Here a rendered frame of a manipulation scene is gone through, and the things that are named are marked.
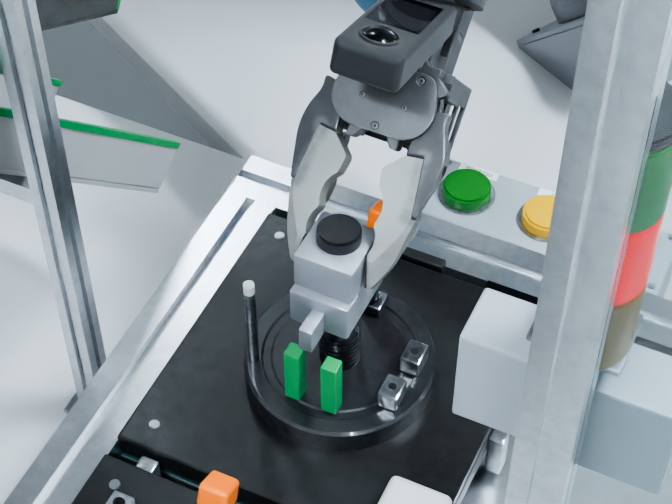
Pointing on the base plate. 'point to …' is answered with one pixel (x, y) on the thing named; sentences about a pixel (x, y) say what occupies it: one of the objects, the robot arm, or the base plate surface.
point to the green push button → (466, 189)
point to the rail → (477, 262)
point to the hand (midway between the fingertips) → (334, 256)
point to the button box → (493, 215)
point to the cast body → (330, 278)
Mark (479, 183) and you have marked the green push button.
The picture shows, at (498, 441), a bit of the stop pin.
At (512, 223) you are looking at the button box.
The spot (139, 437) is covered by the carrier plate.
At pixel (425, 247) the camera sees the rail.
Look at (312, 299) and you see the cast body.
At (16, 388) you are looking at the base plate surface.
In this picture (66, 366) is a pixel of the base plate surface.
